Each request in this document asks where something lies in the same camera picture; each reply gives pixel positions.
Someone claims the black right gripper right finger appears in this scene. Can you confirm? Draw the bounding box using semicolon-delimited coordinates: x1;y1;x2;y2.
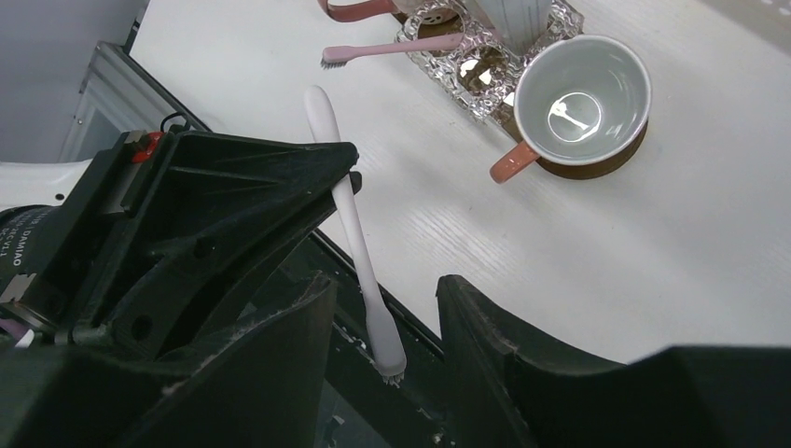
436;274;790;447

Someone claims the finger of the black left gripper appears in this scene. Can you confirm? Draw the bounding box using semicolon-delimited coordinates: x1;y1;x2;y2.
123;132;357;346

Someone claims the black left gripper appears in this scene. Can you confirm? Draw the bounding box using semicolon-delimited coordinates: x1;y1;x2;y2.
1;132;186;359

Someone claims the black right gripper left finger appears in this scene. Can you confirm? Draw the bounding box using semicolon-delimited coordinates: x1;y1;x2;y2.
1;274;337;447

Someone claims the white pink toothbrush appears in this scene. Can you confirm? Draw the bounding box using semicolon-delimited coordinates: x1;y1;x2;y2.
303;85;408;385

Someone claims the pale pink toothbrush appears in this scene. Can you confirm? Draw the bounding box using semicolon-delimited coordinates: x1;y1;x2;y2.
320;33;465;69

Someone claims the pink ghost pattern mug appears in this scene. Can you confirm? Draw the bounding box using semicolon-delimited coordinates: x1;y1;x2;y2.
317;0;425;23

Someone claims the clear acrylic toothbrush holder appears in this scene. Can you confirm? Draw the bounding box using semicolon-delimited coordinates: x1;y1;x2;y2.
395;1;584;126

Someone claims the orange-pink mug white inside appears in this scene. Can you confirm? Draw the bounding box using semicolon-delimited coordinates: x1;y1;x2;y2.
489;34;653;186

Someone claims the black capped toothpaste tube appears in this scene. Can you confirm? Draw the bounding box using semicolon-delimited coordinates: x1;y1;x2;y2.
463;0;552;56

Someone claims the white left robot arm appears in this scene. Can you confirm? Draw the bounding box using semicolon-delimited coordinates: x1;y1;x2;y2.
1;131;358;360

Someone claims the brown oval wooden tray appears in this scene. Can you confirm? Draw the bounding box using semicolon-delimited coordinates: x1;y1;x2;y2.
489;105;648;184

